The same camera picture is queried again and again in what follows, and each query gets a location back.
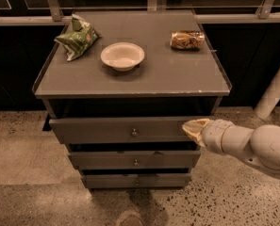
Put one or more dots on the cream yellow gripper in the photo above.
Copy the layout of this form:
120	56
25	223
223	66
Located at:
212	136

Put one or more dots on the grey top drawer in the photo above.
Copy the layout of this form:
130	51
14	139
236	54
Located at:
118	130

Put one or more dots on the grey drawer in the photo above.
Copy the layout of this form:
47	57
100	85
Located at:
124	160
118	130
128	180

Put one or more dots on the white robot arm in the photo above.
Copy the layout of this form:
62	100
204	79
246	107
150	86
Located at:
257	148

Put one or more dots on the brass top drawer knob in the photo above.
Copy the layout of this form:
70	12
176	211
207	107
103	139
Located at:
134	133

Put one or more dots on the brass middle drawer knob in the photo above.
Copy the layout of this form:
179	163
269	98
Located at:
136	163

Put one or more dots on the grey bottom drawer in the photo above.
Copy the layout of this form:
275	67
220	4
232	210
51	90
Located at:
128	180

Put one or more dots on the grey drawer cabinet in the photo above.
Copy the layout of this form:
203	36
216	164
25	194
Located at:
167	83

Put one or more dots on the grey middle drawer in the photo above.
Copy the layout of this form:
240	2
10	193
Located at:
124	160

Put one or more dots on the brown snack can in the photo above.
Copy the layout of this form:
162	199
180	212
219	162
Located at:
187	40

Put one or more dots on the white bowl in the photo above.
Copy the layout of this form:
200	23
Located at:
122	56

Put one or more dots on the green chip bag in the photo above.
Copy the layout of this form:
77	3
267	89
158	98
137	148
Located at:
79	40

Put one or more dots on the metal railing frame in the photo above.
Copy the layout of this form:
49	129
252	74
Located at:
31	12

